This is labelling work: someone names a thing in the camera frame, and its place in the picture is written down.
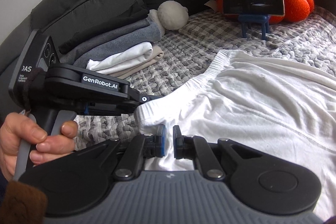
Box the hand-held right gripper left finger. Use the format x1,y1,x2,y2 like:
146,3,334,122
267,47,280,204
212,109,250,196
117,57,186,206
76,125,167,180

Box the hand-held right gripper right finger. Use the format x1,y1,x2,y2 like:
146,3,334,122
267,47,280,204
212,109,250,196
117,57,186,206
174,126,263,180

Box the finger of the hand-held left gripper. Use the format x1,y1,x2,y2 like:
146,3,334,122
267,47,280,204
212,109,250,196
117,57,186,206
85,95,164,116

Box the white pants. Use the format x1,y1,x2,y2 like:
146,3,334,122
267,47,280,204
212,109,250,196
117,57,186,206
135,49,336,219

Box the person's left hand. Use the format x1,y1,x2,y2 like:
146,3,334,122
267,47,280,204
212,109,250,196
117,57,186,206
0,112,78,180

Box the white folded garment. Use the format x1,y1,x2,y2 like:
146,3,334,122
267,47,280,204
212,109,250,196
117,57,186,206
86,42,153,74

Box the beige folded garment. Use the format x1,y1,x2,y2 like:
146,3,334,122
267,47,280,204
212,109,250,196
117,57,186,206
108,46,163,80

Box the dark grey folded garment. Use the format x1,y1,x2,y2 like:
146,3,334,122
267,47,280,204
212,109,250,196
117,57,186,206
59,20,158,59

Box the grey checkered quilt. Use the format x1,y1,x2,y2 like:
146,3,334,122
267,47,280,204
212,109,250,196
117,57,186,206
52,5,336,156

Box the white plush toy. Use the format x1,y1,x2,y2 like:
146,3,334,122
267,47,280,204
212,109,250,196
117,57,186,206
150,0,189,35

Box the blue phone stand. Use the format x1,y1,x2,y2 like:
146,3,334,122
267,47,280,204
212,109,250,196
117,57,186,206
238,14,271,39

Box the smartphone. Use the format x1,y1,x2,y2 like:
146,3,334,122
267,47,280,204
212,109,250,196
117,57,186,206
222,0,286,17

